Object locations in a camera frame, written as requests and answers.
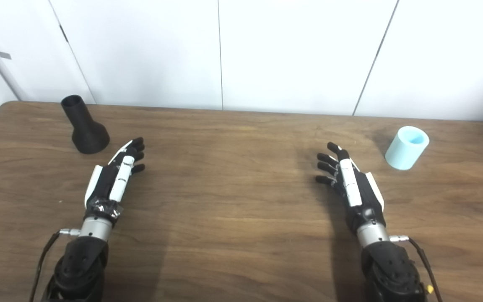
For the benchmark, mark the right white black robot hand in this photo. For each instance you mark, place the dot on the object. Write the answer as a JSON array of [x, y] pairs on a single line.
[[365, 197]]

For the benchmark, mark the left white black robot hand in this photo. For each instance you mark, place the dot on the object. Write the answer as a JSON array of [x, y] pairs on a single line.
[[99, 184]]

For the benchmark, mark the black funnel-shaped nozzle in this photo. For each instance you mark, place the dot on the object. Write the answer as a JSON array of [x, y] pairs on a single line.
[[86, 132]]

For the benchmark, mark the small grey wall tag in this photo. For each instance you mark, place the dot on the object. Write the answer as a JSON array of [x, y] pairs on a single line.
[[4, 55]]

